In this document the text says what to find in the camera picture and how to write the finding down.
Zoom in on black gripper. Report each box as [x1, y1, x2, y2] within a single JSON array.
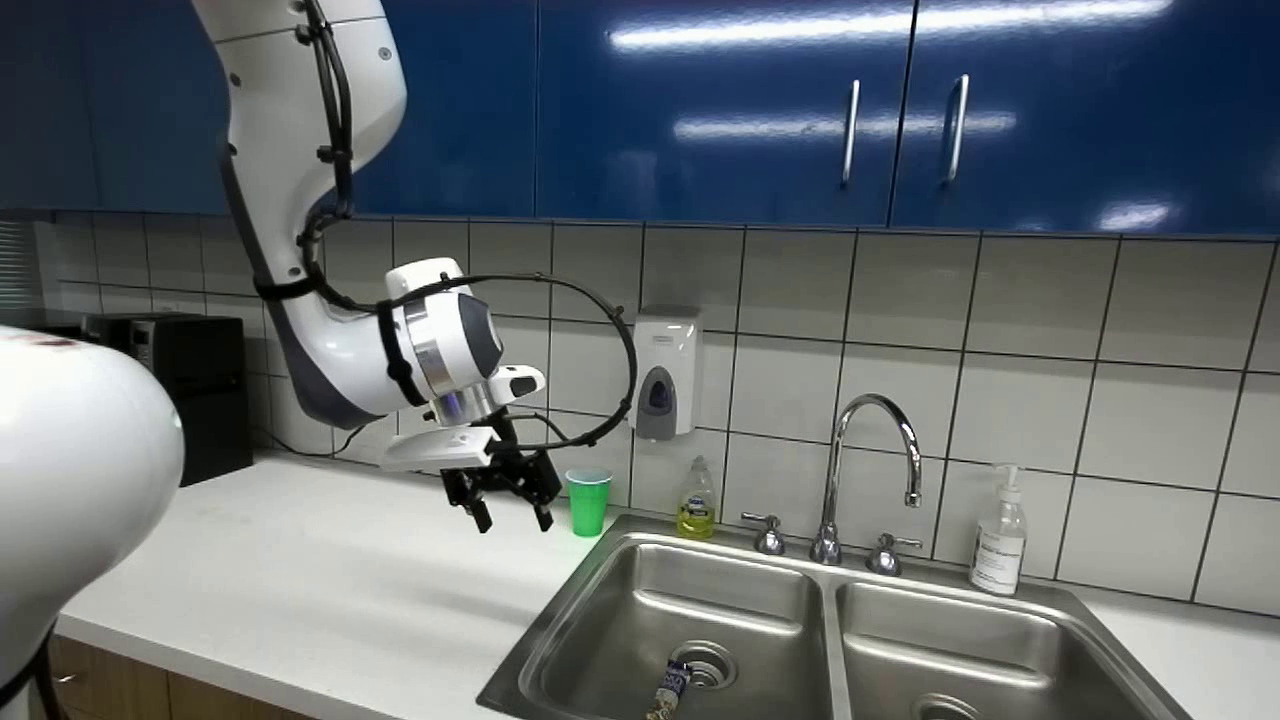
[[439, 419, 559, 531]]

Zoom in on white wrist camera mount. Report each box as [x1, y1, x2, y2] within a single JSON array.
[[382, 428, 501, 472]]

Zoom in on green plastic cup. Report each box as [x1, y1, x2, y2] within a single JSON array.
[[568, 472, 610, 537]]

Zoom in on white pump sanitizer bottle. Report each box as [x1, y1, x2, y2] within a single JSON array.
[[967, 468, 1028, 597]]

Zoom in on stainless steel double sink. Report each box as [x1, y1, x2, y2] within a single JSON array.
[[479, 520, 1190, 720]]

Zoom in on blue upper cabinets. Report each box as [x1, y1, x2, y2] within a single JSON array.
[[0, 0, 1280, 240]]

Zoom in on coffee machine on counter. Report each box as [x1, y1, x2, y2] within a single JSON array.
[[71, 310, 252, 483]]

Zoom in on chrome gooseneck faucet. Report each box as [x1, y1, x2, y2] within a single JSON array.
[[808, 390, 923, 563]]

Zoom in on yellow dish soap bottle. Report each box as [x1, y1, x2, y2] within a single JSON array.
[[677, 456, 714, 540]]

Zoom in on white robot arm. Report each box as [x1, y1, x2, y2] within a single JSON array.
[[0, 0, 559, 720]]

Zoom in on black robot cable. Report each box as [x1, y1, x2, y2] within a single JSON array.
[[284, 0, 638, 453]]

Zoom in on white wall soap dispenser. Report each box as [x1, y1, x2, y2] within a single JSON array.
[[633, 316, 700, 440]]

